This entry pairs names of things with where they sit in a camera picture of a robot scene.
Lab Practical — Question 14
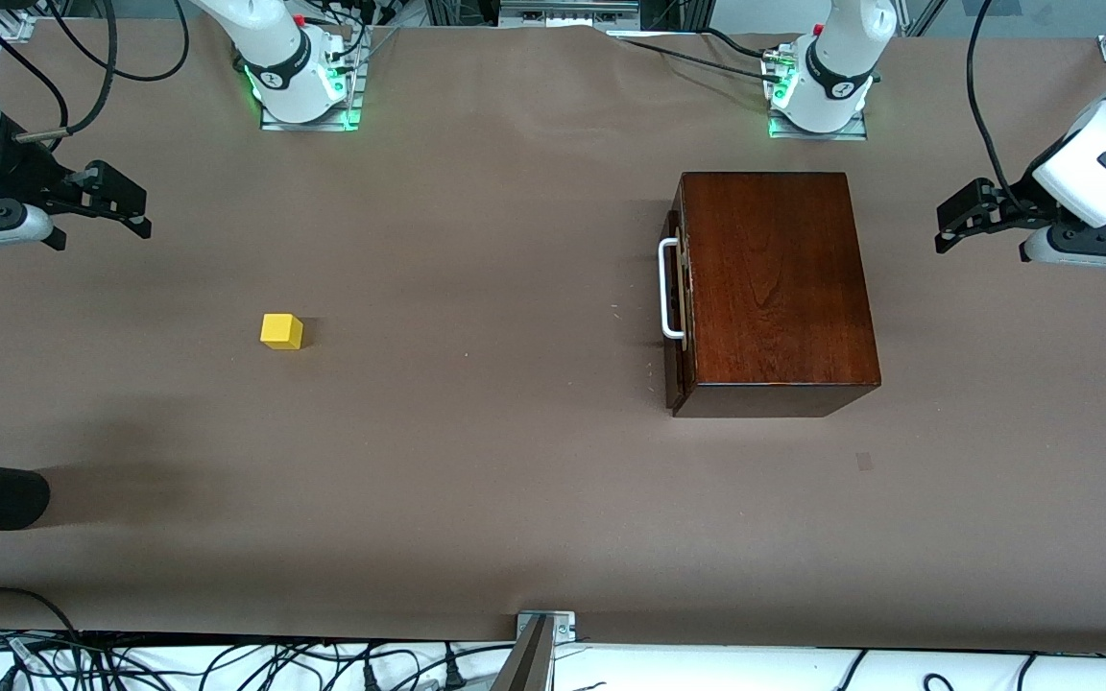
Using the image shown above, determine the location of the black looped cable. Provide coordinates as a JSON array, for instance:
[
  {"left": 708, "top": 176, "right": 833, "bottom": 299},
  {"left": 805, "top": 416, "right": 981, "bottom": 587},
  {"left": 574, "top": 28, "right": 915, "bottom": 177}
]
[{"left": 0, "top": 586, "right": 85, "bottom": 642}]

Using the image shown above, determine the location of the brown table cover sheet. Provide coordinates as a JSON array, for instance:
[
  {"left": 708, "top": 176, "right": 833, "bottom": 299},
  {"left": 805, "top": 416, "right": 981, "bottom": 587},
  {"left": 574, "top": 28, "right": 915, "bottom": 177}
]
[{"left": 0, "top": 19, "right": 1106, "bottom": 655}]

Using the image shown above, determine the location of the grey aluminium beam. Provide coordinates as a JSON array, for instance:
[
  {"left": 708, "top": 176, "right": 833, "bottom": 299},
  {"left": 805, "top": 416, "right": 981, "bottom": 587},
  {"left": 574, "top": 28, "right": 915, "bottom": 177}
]
[{"left": 490, "top": 615, "right": 555, "bottom": 691}]

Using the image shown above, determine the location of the silver equipment box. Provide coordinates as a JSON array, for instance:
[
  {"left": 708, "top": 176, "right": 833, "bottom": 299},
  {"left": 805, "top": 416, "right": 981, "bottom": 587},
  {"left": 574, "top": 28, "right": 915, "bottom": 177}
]
[{"left": 498, "top": 0, "right": 641, "bottom": 29}]

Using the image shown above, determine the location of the small metal bracket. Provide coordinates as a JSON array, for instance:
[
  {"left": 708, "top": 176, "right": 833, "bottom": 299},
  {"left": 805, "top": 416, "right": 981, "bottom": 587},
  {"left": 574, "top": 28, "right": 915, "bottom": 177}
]
[{"left": 517, "top": 610, "right": 577, "bottom": 643}]

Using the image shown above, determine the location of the dark brown wooden cabinet box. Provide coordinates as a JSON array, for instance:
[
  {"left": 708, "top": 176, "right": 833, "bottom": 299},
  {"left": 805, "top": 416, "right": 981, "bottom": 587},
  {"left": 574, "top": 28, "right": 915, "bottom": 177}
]
[{"left": 668, "top": 172, "right": 882, "bottom": 419}]

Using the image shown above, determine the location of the black cable with white label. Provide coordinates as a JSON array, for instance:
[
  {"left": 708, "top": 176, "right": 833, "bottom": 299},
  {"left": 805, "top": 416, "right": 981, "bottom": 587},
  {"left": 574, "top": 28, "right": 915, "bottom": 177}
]
[{"left": 0, "top": 635, "right": 47, "bottom": 691}]

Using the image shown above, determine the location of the yellow cube block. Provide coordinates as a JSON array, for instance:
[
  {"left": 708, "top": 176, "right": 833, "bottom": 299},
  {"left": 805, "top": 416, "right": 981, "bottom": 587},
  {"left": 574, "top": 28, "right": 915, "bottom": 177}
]
[{"left": 260, "top": 314, "right": 304, "bottom": 351}]

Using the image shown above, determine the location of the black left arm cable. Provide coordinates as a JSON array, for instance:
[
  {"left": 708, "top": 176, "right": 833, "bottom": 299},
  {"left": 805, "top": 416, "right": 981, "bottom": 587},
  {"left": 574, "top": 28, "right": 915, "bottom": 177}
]
[{"left": 966, "top": 0, "right": 1030, "bottom": 210}]

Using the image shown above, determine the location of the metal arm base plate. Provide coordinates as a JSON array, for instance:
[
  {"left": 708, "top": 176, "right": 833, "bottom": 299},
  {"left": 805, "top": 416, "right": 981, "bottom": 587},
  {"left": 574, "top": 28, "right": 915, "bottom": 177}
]
[
  {"left": 260, "top": 29, "right": 368, "bottom": 132},
  {"left": 768, "top": 58, "right": 869, "bottom": 142}
]

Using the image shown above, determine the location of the black right arm loop cable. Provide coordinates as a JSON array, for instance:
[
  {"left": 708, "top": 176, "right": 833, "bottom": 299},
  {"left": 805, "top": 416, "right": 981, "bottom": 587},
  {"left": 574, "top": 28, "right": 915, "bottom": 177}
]
[{"left": 44, "top": 0, "right": 192, "bottom": 83}]

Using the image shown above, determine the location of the wooden drawer with white handle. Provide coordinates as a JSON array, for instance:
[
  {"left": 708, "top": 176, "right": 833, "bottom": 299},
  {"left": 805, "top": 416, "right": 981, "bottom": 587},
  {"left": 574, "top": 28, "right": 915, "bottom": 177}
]
[{"left": 658, "top": 187, "right": 698, "bottom": 416}]

